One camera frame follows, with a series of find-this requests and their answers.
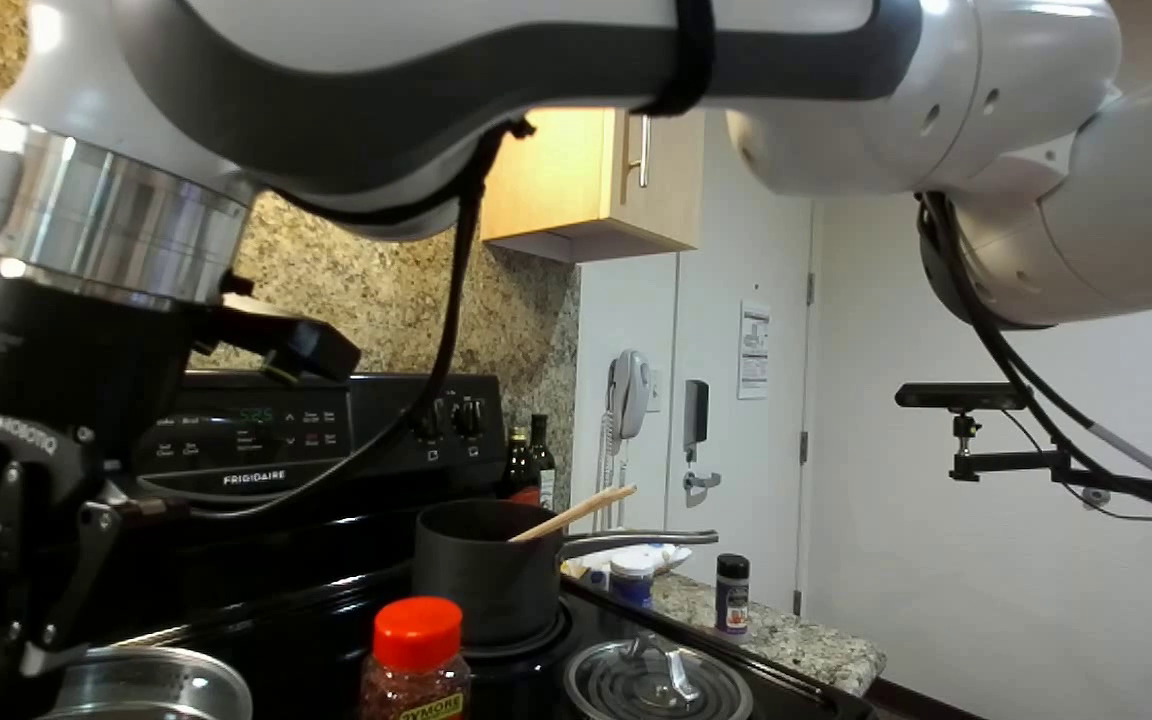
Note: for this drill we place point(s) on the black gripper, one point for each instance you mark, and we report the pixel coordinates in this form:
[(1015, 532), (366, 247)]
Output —
[(112, 371)]

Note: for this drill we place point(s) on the big glass lid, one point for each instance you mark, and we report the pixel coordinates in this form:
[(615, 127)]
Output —
[(151, 685)]

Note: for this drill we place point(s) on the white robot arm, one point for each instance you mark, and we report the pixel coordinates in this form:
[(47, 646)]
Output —
[(142, 133)]

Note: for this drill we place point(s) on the small glass lid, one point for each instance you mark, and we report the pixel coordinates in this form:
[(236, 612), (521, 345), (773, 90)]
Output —
[(653, 681)]

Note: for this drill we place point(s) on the black electric stove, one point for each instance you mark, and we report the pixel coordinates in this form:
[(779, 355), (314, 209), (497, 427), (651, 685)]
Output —
[(307, 526)]

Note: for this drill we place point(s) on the red cap spice jar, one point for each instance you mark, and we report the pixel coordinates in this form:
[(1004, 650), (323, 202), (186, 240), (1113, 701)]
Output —
[(418, 665)]

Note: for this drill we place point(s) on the small black saucepan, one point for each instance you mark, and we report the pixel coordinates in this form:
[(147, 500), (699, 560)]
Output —
[(509, 595)]

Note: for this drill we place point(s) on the dark glass bottle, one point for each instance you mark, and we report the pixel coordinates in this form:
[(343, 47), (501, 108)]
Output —
[(547, 461)]

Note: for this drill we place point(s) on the wooden spoon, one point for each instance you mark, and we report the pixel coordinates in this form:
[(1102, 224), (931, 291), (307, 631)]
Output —
[(573, 515)]

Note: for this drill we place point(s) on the black cap spice shaker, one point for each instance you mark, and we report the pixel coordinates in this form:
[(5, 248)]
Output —
[(731, 595)]

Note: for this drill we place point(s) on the white door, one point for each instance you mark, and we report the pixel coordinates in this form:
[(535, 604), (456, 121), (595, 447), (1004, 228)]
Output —
[(740, 367)]

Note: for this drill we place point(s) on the white wall phone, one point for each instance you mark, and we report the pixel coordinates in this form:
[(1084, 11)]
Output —
[(627, 393)]

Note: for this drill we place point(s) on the wooden wall cabinet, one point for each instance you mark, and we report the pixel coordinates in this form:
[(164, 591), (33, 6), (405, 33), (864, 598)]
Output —
[(597, 187)]

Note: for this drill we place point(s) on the black camera on stand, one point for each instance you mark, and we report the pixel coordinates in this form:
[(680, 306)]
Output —
[(1001, 428)]

